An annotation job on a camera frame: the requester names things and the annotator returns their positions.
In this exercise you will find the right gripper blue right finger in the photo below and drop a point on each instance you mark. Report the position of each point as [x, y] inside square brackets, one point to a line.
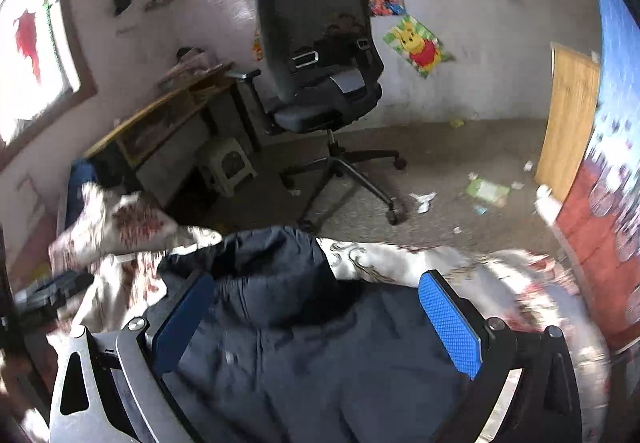
[526, 379]

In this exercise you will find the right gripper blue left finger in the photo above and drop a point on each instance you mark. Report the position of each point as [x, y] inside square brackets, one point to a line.
[109, 386]

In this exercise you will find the navy blue puffer jacket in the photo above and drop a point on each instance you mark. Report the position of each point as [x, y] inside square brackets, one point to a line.
[287, 352]

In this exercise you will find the floral pillow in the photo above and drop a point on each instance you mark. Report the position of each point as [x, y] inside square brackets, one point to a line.
[113, 224]

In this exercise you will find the floral white red bedspread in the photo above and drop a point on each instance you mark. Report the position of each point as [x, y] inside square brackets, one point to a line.
[528, 291]

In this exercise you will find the blue starry curtain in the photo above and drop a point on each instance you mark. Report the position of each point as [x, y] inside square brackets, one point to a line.
[600, 216]

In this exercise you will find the small grey plastic stool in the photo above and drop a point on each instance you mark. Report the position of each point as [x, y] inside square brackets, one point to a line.
[224, 165]

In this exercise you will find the window with red decoration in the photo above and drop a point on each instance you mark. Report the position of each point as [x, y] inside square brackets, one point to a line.
[44, 72]

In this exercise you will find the green paper litter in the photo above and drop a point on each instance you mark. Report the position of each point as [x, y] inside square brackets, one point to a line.
[489, 192]

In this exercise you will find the light wooden cabinet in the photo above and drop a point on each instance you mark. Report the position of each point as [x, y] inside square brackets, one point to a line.
[575, 80]

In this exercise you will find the black mesh office chair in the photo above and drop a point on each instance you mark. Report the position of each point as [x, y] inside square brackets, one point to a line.
[326, 70]

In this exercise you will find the Winnie the Pooh poster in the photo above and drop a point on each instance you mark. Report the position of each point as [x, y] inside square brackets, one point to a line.
[417, 45]

